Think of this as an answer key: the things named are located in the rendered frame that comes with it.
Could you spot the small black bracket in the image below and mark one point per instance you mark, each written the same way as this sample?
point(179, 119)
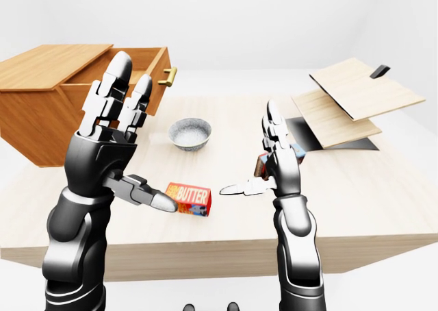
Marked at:
point(380, 72)

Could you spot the wooden cabinet drawer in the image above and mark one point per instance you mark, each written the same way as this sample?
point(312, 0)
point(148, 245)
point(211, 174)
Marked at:
point(155, 68)

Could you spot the grey patterned bowl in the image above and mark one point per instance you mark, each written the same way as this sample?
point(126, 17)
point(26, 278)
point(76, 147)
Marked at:
point(190, 134)

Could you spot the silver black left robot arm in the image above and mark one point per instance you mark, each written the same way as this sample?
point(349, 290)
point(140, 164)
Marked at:
point(75, 249)

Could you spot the wooden cabinet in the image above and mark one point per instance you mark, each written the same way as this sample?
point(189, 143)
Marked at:
point(31, 119)

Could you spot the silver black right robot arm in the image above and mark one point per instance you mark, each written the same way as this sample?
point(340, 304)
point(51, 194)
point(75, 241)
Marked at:
point(301, 256)

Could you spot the small pale wood board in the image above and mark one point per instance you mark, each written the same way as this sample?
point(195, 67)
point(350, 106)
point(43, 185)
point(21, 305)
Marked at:
point(328, 119)

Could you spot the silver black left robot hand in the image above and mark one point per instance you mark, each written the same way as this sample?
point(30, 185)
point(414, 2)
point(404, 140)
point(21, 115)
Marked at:
point(99, 160)

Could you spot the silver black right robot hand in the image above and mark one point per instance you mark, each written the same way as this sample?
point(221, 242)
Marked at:
point(286, 174)

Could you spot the small dark rounded shape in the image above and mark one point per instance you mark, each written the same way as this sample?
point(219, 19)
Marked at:
point(188, 307)
point(233, 306)

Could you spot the red butter box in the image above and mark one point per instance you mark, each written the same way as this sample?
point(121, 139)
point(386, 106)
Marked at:
point(195, 199)

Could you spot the large pale wood board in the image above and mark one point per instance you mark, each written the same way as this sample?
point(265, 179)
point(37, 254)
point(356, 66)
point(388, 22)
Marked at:
point(366, 91)

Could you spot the printed brown food box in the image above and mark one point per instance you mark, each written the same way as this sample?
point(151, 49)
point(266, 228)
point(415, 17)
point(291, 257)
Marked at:
point(299, 152)

